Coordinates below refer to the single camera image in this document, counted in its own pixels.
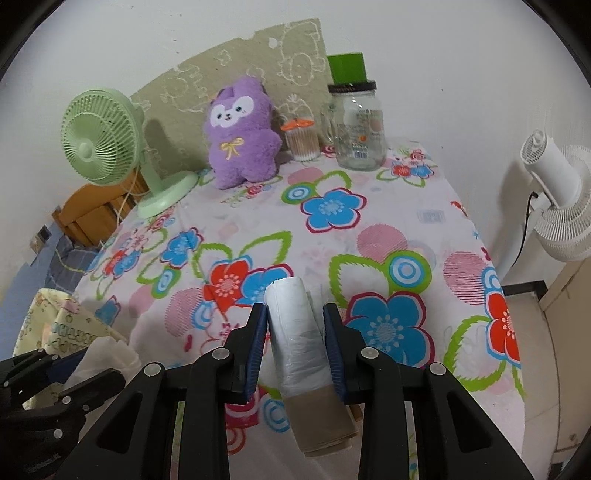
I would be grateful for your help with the wooden bed headboard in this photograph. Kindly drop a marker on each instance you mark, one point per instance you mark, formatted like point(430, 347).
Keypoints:
point(87, 212)

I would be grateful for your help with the floral tablecloth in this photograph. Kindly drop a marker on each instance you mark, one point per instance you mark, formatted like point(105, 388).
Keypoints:
point(369, 240)

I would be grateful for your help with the cotton swab container orange lid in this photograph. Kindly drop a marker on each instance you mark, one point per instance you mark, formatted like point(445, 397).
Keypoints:
point(302, 145)

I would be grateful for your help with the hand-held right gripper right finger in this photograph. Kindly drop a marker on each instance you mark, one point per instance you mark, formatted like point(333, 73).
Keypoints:
point(334, 353)

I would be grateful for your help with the clear plastic zip bag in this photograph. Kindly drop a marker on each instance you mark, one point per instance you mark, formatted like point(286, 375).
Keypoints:
point(106, 355)

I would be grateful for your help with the glass mug jar black lid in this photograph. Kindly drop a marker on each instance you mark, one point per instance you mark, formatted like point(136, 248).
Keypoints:
point(360, 134)

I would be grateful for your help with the grey plaid pillow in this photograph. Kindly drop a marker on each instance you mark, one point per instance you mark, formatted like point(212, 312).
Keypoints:
point(69, 267)

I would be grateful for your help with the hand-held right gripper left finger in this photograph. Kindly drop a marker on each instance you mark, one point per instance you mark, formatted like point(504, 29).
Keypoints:
point(256, 353)

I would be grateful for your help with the green desk fan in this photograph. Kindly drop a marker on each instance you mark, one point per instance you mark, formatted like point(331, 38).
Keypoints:
point(92, 147)

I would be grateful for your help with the purple plush toy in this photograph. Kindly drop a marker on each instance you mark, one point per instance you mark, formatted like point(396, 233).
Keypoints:
point(240, 157)

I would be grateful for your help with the yellow printed cloth bag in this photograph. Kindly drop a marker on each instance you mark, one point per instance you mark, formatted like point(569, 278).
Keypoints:
point(60, 318)

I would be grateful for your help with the white standing fan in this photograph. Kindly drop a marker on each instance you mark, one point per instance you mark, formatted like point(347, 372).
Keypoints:
point(549, 170)

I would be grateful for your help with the wall socket panel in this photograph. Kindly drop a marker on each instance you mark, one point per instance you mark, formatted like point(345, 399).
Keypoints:
point(41, 236)

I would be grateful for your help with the green plastic cup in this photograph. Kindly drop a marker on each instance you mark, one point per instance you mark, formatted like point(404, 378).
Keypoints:
point(346, 69)

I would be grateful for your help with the white garbage bag roll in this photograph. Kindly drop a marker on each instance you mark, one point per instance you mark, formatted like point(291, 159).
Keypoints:
point(295, 346)

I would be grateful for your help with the beige wooden cabinet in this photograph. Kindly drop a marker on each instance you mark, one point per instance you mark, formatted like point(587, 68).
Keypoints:
point(563, 286)

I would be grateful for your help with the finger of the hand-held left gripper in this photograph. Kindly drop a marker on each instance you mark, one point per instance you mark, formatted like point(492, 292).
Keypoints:
point(87, 387)
point(27, 364)

